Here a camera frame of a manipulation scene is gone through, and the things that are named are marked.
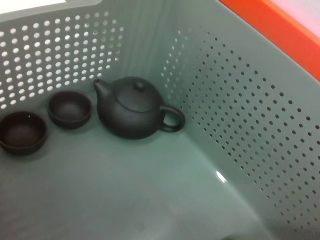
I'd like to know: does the grey-green perforated storage bin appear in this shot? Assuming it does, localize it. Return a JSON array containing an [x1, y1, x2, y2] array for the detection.
[[0, 0, 320, 240]]

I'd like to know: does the black clay teacup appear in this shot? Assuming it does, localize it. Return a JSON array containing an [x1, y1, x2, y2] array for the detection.
[[0, 111, 49, 156], [47, 90, 93, 130]]

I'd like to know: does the black clay teapot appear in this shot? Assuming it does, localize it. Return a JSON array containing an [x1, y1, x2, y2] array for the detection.
[[93, 76, 186, 140]]

